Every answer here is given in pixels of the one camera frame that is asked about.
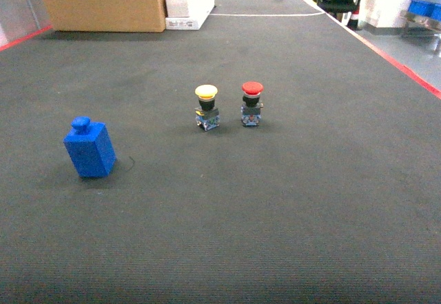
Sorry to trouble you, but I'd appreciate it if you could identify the small white box on carton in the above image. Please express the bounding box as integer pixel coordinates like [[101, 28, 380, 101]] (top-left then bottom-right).
[[165, 0, 196, 18]]

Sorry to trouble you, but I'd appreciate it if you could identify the white flat carton box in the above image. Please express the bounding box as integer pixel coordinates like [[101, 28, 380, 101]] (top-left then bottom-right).
[[165, 0, 215, 30]]

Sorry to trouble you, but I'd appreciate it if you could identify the red mushroom push button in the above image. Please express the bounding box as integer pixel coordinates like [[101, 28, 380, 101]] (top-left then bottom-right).
[[241, 81, 264, 126]]

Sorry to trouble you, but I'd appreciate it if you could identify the yellow mushroom push button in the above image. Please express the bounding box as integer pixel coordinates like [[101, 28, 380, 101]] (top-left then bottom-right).
[[195, 84, 220, 131]]

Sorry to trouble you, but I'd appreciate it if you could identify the blue bin on far shelf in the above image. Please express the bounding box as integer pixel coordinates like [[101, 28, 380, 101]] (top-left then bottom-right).
[[408, 0, 441, 21]]

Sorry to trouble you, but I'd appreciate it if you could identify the blue block part with knob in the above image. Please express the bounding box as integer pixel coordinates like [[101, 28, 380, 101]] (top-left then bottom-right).
[[63, 116, 116, 178]]

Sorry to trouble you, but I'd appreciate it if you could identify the large brown cardboard box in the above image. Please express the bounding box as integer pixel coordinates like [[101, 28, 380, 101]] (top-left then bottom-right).
[[43, 0, 166, 32]]

